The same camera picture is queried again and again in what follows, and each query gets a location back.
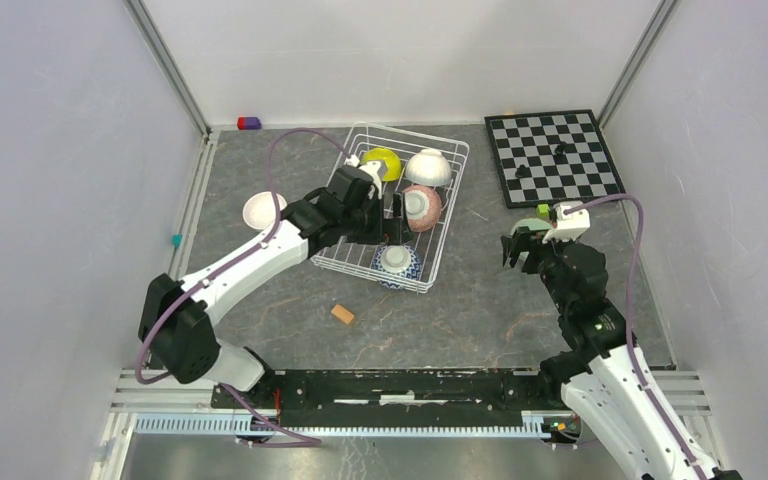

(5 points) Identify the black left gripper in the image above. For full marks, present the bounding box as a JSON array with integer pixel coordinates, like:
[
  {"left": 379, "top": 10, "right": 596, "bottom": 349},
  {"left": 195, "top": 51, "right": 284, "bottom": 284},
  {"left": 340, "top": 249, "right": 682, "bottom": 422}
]
[{"left": 342, "top": 192, "right": 414, "bottom": 247}]

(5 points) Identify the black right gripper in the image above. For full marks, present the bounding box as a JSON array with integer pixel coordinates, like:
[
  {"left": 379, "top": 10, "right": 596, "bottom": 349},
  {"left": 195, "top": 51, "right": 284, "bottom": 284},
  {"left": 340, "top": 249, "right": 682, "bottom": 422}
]
[{"left": 499, "top": 225, "right": 578, "bottom": 312}]

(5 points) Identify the pale green ceramic bowl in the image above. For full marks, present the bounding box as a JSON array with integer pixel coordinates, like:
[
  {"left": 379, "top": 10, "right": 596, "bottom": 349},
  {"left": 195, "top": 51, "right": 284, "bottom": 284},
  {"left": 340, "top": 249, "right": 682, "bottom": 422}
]
[{"left": 510, "top": 218, "right": 552, "bottom": 235}]

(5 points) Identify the yellow bowl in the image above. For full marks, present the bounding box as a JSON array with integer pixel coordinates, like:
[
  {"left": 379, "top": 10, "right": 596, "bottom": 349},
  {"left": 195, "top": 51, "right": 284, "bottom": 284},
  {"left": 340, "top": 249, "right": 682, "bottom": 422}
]
[{"left": 361, "top": 147, "right": 403, "bottom": 182}]

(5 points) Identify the plain white bowl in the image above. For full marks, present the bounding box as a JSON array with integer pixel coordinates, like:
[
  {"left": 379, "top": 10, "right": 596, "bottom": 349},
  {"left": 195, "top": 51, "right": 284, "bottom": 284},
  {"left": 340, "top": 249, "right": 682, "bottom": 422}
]
[{"left": 242, "top": 191, "right": 288, "bottom": 231}]

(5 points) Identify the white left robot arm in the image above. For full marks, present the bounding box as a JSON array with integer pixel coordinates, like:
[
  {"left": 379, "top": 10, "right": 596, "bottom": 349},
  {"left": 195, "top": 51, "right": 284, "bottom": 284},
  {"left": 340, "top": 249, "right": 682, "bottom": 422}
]
[{"left": 137, "top": 160, "right": 413, "bottom": 408}]

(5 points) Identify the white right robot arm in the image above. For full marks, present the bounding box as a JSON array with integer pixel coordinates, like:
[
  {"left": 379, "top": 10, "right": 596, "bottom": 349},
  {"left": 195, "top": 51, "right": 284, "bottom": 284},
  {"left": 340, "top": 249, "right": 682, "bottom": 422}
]
[{"left": 501, "top": 219, "right": 741, "bottom": 479}]

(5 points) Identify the red floral patterned bowl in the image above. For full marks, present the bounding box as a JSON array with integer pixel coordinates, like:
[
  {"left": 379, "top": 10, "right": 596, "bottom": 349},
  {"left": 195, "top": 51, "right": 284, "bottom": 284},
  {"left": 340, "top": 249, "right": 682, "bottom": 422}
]
[{"left": 402, "top": 185, "right": 443, "bottom": 233}]

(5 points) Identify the lime green cube block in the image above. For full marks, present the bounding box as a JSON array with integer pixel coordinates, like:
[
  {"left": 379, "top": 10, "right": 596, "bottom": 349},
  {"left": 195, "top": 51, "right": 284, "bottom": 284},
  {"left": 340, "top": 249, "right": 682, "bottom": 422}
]
[{"left": 536, "top": 204, "right": 551, "bottom": 221}]

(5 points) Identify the blue white patterned bowl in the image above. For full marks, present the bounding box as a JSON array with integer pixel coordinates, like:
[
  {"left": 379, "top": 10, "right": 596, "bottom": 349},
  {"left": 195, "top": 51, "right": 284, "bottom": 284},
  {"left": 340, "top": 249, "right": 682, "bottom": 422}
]
[{"left": 371, "top": 245, "right": 421, "bottom": 290}]

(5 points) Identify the white ribbed bowl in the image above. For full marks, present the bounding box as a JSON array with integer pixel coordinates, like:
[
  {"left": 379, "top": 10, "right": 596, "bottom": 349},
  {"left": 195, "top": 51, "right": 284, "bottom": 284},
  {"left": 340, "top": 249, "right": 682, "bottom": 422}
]
[{"left": 403, "top": 148, "right": 452, "bottom": 187}]

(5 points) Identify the black chess piece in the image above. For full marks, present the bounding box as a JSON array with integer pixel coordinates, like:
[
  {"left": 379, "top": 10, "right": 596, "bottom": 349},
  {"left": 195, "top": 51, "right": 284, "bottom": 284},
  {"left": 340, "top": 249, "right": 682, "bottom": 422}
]
[
  {"left": 515, "top": 165, "right": 531, "bottom": 179},
  {"left": 553, "top": 142, "right": 569, "bottom": 156}
]

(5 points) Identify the black white chessboard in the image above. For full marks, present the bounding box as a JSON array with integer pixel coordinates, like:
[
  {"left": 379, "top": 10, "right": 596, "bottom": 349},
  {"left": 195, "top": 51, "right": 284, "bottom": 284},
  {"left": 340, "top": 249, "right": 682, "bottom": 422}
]
[{"left": 484, "top": 109, "right": 626, "bottom": 209}]

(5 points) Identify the tan wooden block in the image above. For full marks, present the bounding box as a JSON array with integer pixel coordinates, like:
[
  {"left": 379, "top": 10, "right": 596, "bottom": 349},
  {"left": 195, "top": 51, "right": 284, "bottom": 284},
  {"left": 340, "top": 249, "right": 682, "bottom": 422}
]
[{"left": 331, "top": 304, "right": 356, "bottom": 325}]

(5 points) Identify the red purple block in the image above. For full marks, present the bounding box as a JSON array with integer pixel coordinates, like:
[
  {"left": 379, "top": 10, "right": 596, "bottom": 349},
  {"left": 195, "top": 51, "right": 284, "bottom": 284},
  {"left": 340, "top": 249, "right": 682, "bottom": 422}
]
[{"left": 236, "top": 116, "right": 262, "bottom": 131}]

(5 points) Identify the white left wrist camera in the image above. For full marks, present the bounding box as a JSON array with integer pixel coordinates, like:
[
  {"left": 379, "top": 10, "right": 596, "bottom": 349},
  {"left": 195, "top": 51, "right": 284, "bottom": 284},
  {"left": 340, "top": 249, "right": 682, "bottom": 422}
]
[{"left": 343, "top": 155, "right": 387, "bottom": 199}]

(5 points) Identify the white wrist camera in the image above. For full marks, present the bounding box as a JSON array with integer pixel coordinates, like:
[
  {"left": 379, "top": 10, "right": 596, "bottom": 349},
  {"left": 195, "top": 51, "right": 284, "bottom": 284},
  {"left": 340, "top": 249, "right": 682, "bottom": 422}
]
[
  {"left": 542, "top": 201, "right": 591, "bottom": 244},
  {"left": 343, "top": 155, "right": 387, "bottom": 199}
]

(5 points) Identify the white wire dish rack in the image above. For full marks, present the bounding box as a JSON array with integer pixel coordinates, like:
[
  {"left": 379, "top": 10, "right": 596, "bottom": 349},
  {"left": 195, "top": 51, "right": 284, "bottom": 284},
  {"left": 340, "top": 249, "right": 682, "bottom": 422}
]
[{"left": 312, "top": 122, "right": 470, "bottom": 293}]

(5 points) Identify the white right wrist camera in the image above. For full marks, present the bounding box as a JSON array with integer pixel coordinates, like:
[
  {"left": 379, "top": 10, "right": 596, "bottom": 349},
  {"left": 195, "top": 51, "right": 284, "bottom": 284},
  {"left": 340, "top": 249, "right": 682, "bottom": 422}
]
[{"left": 542, "top": 201, "right": 591, "bottom": 244}]

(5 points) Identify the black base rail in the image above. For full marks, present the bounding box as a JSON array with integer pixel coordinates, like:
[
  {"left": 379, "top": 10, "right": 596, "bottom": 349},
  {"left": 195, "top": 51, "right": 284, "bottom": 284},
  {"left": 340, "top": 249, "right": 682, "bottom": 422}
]
[{"left": 241, "top": 368, "right": 571, "bottom": 428}]

